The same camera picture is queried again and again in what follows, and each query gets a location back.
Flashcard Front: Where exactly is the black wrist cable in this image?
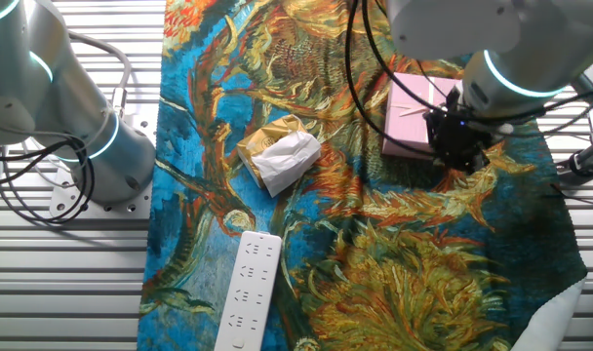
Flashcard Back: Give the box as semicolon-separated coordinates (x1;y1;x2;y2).
343;0;593;162

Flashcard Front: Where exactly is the gray camera mount arm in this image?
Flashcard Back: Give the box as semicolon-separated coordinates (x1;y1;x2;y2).
555;141;593;179

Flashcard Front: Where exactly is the sunflower painting print cloth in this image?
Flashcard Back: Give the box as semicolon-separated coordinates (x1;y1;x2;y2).
137;0;590;351

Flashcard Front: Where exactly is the pink ribboned casing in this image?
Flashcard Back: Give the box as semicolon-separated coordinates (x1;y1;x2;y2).
380;71;462;161

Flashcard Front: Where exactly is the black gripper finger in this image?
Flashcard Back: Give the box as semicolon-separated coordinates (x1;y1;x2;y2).
438;148;468;171
463;146;492;176

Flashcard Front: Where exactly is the thin black wire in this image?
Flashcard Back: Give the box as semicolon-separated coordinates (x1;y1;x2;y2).
548;182;590;206

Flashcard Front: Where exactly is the white power strip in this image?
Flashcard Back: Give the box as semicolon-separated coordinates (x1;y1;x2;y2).
213;230;283;351

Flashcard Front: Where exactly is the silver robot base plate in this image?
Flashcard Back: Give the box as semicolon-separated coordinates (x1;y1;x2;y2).
49;111;159;219

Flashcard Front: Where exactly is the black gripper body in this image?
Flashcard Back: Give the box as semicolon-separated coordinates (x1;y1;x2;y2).
424;86;495;156

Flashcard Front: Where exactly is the thick gray base cable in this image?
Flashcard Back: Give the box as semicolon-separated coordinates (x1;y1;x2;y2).
66;29;133;118

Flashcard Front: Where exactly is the gold tissue pack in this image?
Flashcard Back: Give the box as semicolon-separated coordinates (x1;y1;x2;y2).
236;114;323;199

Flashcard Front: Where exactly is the black base cable bundle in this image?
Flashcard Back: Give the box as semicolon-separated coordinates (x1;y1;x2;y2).
0;136;97;225

